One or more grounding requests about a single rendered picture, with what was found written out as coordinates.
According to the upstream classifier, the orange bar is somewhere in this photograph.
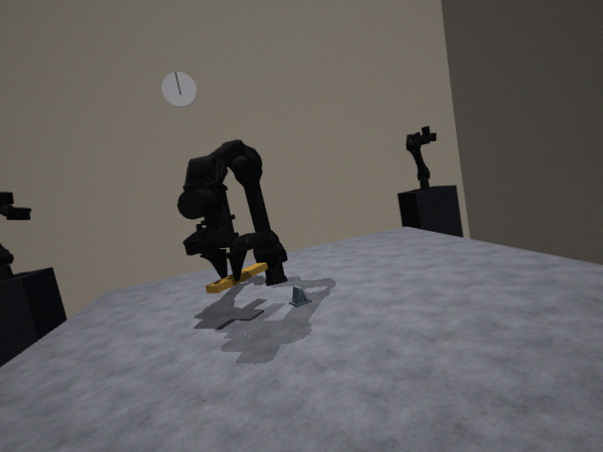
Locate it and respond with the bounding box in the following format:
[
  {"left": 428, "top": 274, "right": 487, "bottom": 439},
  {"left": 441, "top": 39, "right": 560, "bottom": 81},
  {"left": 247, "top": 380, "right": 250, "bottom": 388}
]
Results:
[{"left": 205, "top": 262, "right": 268, "bottom": 293}]

